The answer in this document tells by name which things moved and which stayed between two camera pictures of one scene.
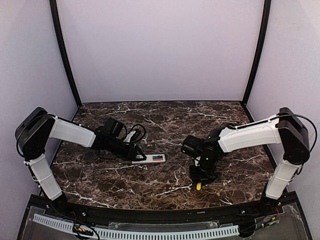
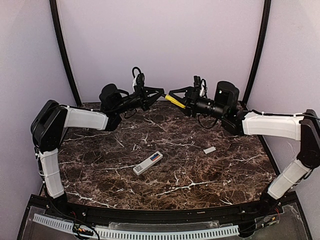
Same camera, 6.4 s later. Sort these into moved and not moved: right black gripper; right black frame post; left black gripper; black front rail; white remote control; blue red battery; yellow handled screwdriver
Moved: white remote control; right black gripper; yellow handled screwdriver; left black gripper
Not moved: blue red battery; right black frame post; black front rail
